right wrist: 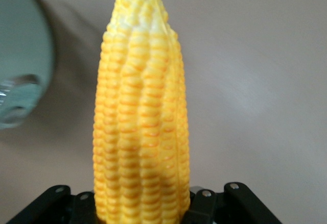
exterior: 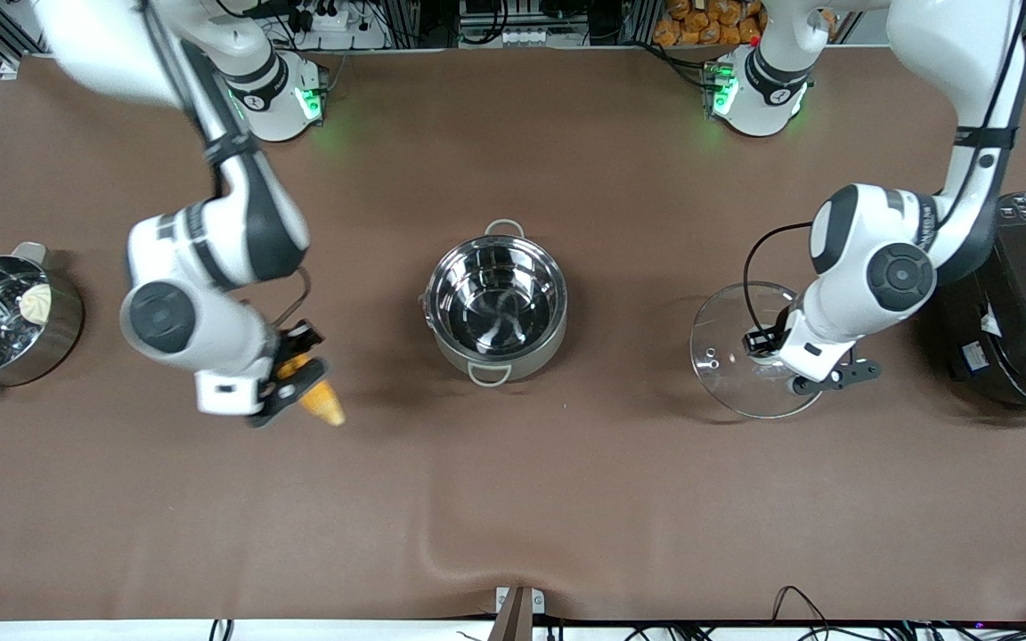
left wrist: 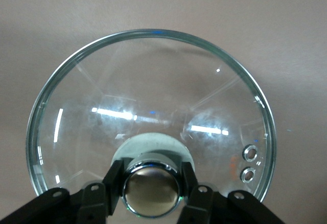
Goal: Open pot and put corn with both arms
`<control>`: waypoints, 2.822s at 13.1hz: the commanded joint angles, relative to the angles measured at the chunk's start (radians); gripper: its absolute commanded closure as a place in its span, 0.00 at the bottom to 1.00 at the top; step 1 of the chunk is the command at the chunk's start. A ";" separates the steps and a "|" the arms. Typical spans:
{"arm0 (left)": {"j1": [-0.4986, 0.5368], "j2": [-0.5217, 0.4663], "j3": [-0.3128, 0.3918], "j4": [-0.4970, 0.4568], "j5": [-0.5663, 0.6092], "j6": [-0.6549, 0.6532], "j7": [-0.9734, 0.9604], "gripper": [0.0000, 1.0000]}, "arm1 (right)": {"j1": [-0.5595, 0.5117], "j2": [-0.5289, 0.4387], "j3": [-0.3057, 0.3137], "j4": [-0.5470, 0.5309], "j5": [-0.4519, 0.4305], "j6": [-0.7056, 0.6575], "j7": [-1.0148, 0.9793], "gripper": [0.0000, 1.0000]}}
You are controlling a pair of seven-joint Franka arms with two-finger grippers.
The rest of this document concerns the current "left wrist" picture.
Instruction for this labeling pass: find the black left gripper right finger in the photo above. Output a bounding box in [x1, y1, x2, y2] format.
[177, 161, 283, 224]

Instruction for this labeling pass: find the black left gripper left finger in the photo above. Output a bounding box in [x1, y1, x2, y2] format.
[0, 159, 125, 224]

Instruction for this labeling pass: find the glass pot lid with knob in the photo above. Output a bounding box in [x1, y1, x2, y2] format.
[25, 29, 278, 219]

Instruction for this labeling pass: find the brown table cloth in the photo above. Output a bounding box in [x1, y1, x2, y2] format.
[0, 0, 327, 224]

